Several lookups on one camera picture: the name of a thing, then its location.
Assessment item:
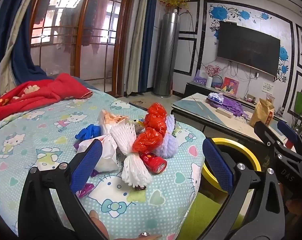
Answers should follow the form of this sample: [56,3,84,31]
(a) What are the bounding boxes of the colourful painting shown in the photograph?
[221,77,239,95]

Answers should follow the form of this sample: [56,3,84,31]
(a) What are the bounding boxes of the dark television stand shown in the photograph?
[185,81,287,124]

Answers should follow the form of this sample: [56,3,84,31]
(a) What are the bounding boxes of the coffee table with drawers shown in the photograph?
[171,92,291,143]

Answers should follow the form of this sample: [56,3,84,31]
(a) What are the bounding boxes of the blue window curtain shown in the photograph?
[0,0,50,85]

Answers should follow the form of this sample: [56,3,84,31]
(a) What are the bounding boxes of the red flower printed blanket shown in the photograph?
[0,73,94,125]

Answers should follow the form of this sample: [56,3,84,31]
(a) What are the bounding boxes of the green tote bag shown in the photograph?
[294,85,302,113]

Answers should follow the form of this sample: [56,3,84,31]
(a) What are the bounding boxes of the tissue pack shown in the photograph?
[207,92,224,103]

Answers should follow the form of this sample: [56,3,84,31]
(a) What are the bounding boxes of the yellow rimmed black trash bin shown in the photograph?
[201,137,262,193]

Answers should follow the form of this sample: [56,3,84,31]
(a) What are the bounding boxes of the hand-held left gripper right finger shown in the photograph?
[202,137,286,240]

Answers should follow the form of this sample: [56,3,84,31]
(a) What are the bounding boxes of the brown paper bag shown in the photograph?
[249,98,275,128]

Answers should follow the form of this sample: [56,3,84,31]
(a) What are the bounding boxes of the round framed ornament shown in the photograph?
[212,75,224,90]

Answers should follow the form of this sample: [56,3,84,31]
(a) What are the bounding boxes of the purple box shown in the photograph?
[192,70,208,85]

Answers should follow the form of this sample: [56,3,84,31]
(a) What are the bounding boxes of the cartoon cat printed blanket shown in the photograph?
[0,87,206,240]

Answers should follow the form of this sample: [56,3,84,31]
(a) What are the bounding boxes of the black wall television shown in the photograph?
[217,21,281,77]

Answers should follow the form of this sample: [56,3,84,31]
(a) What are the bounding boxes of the green potted plant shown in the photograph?
[291,115,302,135]

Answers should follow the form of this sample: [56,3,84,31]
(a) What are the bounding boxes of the beige power strip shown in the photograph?
[216,107,233,118]

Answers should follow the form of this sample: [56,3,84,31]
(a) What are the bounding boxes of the blue door curtain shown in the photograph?
[137,0,159,94]

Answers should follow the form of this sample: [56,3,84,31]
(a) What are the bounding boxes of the purple backpack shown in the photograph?
[206,96,251,117]

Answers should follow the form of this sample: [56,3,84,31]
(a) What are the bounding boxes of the beige door curtain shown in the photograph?
[126,0,151,95]

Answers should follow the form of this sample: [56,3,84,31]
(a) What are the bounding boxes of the white foam fruit net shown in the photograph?
[110,122,153,188]

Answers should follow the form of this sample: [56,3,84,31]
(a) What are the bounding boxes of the beige window curtain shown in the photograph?
[0,0,45,93]

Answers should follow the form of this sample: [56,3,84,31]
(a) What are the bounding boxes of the small red bottle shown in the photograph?
[138,151,168,175]

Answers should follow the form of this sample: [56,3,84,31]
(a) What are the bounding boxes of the red artificial flower sprig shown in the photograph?
[204,64,223,77]

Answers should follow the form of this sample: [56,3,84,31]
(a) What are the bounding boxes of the person's left hand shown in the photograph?
[88,209,164,240]

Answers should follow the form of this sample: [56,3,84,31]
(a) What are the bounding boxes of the white plastic bag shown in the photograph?
[77,134,119,172]

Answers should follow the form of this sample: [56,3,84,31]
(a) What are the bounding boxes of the blue plastic wrapper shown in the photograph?
[75,124,101,140]

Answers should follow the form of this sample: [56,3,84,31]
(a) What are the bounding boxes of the lilac foam fruit net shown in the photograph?
[153,116,178,158]

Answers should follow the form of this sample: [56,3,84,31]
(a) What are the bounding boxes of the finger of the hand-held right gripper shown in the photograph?
[278,120,302,160]
[254,121,302,163]

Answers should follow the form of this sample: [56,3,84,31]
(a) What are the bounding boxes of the red plastic wrapper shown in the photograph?
[132,127,164,153]

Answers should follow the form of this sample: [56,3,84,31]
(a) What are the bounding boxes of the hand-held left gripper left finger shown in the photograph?
[17,139,109,240]

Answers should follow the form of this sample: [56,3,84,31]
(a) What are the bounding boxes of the yellow white snack packet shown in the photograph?
[98,109,145,134]

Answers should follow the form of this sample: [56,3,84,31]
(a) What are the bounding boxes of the wooden framed glass door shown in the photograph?
[29,0,136,98]

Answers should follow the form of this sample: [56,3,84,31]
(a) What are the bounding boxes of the red foam fruit net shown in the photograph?
[144,102,168,130]

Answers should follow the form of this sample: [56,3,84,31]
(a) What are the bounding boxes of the grey tower air conditioner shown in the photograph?
[153,12,179,97]

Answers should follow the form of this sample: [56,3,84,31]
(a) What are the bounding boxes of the yellow artificial flowers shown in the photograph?
[158,0,188,7]

